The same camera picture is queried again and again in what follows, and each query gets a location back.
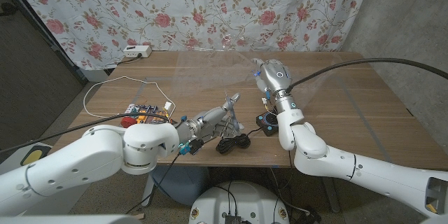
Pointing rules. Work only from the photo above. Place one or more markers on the white floor platform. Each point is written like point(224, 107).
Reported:
point(10, 161)

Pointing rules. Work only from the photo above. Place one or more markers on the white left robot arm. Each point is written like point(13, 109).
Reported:
point(70, 168)

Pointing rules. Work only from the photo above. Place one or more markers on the floral backdrop cloth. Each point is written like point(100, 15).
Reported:
point(210, 7)

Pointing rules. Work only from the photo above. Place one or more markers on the grey table leg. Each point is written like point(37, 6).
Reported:
point(329, 192)

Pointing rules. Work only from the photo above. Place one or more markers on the black frame bar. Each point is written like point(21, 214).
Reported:
point(52, 43)

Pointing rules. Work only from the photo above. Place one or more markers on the grey finned box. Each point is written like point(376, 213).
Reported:
point(232, 219)

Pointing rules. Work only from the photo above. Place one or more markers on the colourful electronic circuit kit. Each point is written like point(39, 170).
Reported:
point(143, 112)

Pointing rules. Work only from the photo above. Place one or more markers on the white table leg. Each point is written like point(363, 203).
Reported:
point(147, 192)

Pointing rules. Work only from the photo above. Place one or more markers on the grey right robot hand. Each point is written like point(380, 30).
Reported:
point(276, 77)

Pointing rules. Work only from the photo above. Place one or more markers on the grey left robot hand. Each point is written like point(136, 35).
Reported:
point(206, 124)

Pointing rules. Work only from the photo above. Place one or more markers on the white power strip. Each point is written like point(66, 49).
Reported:
point(137, 52)

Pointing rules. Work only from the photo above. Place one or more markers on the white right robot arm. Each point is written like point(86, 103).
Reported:
point(350, 171)

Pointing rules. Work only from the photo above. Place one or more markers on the black floor adapter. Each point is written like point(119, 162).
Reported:
point(309, 217)

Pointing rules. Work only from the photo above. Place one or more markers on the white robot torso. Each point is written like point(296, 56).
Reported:
point(241, 199)

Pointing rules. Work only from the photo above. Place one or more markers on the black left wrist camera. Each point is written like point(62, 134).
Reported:
point(195, 144)

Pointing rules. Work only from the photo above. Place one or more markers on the transparent cling film sheet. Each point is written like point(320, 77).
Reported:
point(217, 70)

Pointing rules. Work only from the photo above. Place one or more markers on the yellow black foot pedal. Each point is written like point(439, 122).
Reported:
point(35, 154)

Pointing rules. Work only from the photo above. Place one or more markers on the black joystick controller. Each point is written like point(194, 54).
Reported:
point(265, 124)

